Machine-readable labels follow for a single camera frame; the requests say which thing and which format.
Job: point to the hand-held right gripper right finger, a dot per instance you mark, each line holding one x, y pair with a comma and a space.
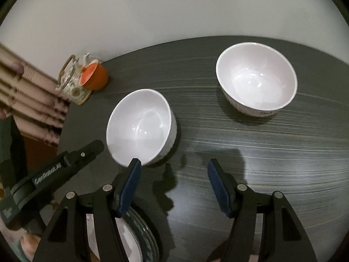
219, 189

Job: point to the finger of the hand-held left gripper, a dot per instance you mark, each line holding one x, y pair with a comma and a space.
68, 163

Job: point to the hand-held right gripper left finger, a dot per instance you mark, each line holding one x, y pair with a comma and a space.
130, 188

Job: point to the white plate with pink flowers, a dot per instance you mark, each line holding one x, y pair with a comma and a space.
125, 237

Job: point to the small blue floral plate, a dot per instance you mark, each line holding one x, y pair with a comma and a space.
146, 240

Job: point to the small white printed bowl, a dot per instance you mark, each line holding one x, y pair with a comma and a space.
139, 125

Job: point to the large blue floral plate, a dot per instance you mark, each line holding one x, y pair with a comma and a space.
156, 247

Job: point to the person's left hand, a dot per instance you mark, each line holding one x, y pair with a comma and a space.
28, 244

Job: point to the beige striped curtain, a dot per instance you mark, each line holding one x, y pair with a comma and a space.
30, 98

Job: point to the patterned teapot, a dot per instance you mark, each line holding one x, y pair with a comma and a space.
71, 79

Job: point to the orange cup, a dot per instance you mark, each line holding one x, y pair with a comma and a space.
94, 75

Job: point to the wide white bowl blue cartoon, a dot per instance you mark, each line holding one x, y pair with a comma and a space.
255, 76

